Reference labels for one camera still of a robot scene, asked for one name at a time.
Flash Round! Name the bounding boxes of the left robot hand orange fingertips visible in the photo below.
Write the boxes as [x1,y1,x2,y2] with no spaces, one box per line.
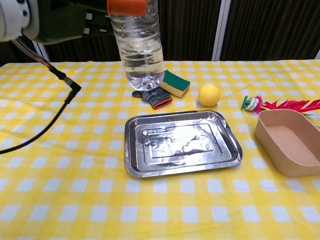
[37,0,148,45]

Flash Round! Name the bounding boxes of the transparent water bottle white cap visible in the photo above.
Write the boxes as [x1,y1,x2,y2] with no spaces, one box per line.
[109,0,166,91]

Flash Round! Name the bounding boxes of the rectangular metal tray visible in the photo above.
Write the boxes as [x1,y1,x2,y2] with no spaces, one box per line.
[124,109,244,179]

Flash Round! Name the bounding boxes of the grey striped knit glove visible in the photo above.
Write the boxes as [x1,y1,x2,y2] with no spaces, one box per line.
[131,86,174,110]

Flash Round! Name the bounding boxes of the yellow sponge green scouring pad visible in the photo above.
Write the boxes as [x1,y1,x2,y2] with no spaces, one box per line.
[159,69,191,99]

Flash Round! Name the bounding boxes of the yellow ball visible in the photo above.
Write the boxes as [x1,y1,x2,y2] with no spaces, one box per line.
[198,84,221,108]

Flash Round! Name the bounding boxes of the yellow white checkered tablecloth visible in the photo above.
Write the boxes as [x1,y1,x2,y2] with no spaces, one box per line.
[0,59,320,240]

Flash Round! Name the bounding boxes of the red feather shuttlecock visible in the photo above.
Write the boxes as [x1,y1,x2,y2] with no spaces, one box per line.
[240,94,320,117]

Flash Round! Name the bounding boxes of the brown rectangular box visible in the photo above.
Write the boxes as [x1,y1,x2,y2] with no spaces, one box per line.
[254,109,320,179]

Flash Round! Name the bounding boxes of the black arm cable with plug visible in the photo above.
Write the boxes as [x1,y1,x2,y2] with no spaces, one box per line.
[0,38,82,155]

